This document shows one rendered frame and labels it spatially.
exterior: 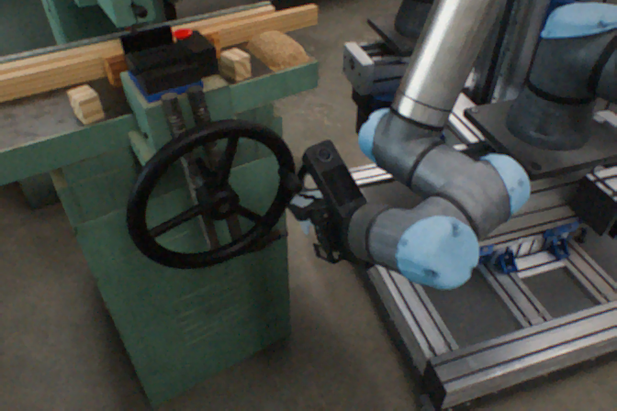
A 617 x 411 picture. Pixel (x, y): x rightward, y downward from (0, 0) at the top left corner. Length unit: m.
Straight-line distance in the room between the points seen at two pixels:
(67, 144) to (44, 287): 1.08
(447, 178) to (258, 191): 0.59
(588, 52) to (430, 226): 0.48
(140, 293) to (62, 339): 0.64
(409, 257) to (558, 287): 1.11
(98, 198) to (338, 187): 0.48
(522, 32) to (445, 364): 0.79
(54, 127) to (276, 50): 0.42
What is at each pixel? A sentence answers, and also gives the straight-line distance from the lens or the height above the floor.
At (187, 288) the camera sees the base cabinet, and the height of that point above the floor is 0.42.
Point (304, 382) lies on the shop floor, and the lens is 1.52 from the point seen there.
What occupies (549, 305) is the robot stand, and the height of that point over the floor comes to 0.21.
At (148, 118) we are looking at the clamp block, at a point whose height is 0.94.
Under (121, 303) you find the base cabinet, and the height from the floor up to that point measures 0.46.
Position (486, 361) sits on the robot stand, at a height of 0.23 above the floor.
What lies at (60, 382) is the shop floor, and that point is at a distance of 1.68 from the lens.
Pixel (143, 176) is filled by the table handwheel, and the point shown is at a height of 0.91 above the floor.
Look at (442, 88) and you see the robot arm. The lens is 0.62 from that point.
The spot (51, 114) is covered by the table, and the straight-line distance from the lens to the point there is 0.94.
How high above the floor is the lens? 1.35
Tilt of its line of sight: 40 degrees down
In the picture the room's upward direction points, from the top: straight up
